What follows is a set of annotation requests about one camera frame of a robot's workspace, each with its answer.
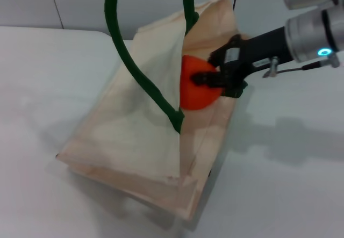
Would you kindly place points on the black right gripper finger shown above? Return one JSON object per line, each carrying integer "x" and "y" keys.
{"x": 207, "y": 79}
{"x": 221, "y": 51}

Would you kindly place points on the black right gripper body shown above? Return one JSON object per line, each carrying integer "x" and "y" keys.
{"x": 264, "y": 46}

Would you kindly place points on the orange fruit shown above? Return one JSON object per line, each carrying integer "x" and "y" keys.
{"x": 197, "y": 98}

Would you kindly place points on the small silver wrist bracket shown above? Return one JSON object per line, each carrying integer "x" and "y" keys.
{"x": 272, "y": 67}

